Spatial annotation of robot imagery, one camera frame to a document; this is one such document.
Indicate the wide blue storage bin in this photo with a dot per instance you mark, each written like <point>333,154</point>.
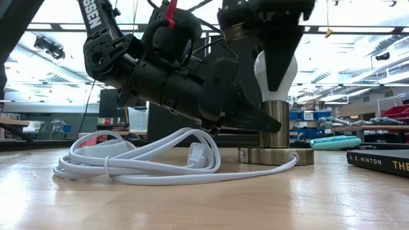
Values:
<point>306,133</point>

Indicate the small pink cup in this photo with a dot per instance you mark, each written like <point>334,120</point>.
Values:
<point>91,140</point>

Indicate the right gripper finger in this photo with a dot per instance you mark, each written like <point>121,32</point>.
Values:
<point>281,54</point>

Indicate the wooden workbench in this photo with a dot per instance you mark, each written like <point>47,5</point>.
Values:
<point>383,127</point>

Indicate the brass lamp base with socket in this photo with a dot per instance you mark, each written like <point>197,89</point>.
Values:
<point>274,156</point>

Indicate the small black ceiling device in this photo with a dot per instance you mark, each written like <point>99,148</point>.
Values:
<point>382,56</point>

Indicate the white lightbulb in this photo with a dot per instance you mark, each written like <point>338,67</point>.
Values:
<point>259,72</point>

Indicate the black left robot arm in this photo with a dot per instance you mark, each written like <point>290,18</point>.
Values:
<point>91,17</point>

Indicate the black monitor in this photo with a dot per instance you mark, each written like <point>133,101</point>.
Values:
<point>108,105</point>

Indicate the black aluminium table frame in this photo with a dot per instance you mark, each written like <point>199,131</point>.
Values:
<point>32,145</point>

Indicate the wooden side table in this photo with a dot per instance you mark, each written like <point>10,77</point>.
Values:
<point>12,122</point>

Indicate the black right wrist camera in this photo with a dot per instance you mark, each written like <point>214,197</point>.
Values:
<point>236,22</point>

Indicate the teal calculator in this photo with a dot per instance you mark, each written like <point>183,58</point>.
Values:
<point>335,142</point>

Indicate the red storage bin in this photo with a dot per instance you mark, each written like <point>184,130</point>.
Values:
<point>396,111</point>

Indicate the translucent white storage bin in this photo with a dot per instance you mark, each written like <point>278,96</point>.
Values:
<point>138,119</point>

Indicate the black Outsiders paperback book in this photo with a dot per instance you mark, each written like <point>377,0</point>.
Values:
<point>377,163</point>

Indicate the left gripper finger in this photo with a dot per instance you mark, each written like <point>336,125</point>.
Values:
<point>255,123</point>

